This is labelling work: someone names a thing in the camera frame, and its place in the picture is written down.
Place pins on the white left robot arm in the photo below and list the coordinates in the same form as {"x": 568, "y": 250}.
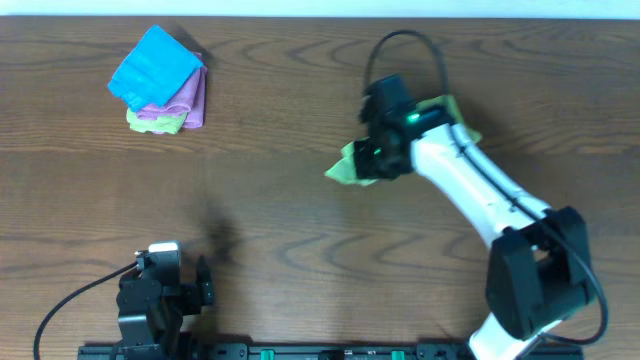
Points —
{"x": 153, "y": 303}

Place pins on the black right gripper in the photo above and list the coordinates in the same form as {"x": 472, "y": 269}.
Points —
{"x": 367, "y": 160}

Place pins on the blue folded cloth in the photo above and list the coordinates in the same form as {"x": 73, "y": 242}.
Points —
{"x": 154, "y": 71}

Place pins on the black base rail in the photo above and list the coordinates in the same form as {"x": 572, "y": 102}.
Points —
{"x": 240, "y": 351}

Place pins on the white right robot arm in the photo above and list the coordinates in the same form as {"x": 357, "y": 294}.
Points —
{"x": 539, "y": 270}

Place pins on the light green microfiber cloth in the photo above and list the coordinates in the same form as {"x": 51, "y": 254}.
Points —
{"x": 352, "y": 168}

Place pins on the green folded cloth in stack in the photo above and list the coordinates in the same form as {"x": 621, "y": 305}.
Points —
{"x": 165, "y": 124}

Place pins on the pink folded cloth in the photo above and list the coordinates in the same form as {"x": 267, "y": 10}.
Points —
{"x": 189, "y": 98}

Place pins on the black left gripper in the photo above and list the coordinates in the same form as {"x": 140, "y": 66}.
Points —
{"x": 187, "y": 291}

